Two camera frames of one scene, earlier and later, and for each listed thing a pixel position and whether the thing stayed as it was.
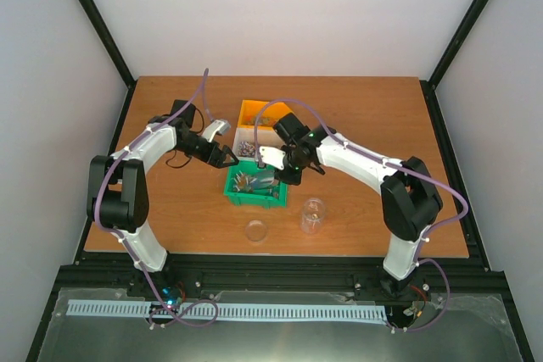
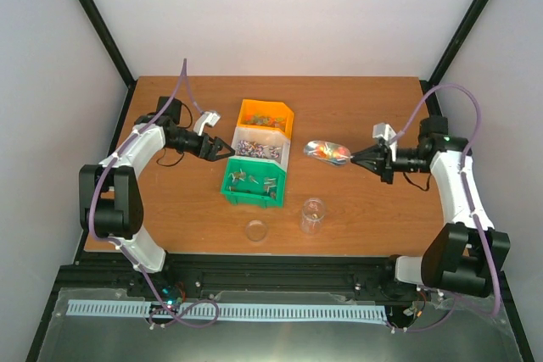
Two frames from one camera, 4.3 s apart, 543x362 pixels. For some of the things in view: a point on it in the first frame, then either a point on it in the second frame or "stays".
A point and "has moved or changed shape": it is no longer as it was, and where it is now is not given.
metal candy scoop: [263, 179] has moved or changed shape
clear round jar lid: [256, 230] stays
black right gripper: [293, 180] → [379, 152]
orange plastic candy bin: [268, 116] stays
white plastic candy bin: [244, 142] stays
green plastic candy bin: [248, 184] stays
